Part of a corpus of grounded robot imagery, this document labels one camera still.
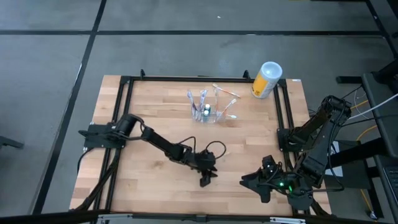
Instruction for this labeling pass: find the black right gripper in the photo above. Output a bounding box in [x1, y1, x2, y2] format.
[239, 155, 298, 203]

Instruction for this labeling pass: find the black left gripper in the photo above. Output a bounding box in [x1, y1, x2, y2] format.
[188, 149, 218, 188]

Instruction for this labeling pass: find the purple toothbrush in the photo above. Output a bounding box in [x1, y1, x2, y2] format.
[198, 89, 208, 121]
[187, 90, 198, 121]

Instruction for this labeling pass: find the clear acrylic organizer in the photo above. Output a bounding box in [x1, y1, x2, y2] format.
[188, 104, 229, 124]

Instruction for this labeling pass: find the white paper sheet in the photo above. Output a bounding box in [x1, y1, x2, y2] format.
[329, 139, 344, 177]

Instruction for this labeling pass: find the white canister yellow label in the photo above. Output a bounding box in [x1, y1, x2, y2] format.
[251, 60, 284, 100]

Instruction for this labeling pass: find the black desk support beam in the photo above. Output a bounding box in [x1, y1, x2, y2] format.
[329, 136, 389, 170]

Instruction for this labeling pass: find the dark keyboard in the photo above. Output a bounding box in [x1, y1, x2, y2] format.
[382, 166, 398, 203]

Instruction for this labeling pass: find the gray desk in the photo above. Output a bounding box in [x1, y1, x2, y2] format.
[361, 72, 398, 159]

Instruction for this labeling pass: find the black chair base leg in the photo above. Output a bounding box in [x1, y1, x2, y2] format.
[0, 135, 25, 151]

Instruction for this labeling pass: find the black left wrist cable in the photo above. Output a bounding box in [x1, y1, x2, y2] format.
[177, 135, 227, 160]

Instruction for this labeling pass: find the metal camera mount bar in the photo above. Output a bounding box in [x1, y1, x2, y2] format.
[96, 213, 307, 224]

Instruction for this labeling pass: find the black aluminium table frame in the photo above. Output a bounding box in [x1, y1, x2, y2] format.
[70, 68, 332, 218]

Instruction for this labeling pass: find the yellow cable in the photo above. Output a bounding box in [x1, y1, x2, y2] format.
[349, 98, 370, 111]
[356, 124, 379, 213]

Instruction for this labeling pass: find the white cable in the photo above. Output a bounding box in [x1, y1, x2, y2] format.
[347, 93, 398, 121]

